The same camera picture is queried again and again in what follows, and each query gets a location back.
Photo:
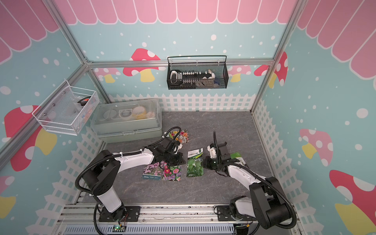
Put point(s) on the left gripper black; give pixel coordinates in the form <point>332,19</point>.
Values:
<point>177,162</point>

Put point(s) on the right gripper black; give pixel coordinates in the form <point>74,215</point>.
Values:
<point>206,164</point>

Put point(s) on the green pink flower seed packet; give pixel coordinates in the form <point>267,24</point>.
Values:
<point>237,159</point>

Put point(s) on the purple flower seed packet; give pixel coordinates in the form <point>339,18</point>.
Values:
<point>153,172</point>

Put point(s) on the pink mixed flower seed packet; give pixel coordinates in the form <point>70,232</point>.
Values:
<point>171,173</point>

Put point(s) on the multicolour ranunculus seed packet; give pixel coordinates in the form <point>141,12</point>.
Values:
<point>182,137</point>

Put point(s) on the green gourd seed packet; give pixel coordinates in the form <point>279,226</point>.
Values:
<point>194,163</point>

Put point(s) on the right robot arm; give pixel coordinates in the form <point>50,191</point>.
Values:
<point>267,203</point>

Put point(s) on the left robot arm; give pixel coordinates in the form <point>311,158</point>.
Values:
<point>98,177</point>

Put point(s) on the translucent green storage box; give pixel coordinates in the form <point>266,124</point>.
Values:
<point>127,121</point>

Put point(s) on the black white tool in basket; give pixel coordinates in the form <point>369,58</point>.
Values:
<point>179,78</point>

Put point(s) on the small green circuit board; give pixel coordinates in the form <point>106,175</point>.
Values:
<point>118,229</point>

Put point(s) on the black red object in basket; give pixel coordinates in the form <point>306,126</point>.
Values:
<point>84,101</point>

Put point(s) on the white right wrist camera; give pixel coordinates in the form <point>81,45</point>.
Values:
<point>212,152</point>

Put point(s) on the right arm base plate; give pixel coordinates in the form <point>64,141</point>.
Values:
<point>230,213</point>

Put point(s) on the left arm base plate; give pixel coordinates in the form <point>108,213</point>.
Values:
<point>123,213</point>

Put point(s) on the black wire mesh basket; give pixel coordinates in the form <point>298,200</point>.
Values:
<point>215,63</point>

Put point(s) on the aluminium front rail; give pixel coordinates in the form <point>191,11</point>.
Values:
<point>83,213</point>

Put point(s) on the white wire mesh basket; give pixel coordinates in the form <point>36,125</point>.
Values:
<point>60,113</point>

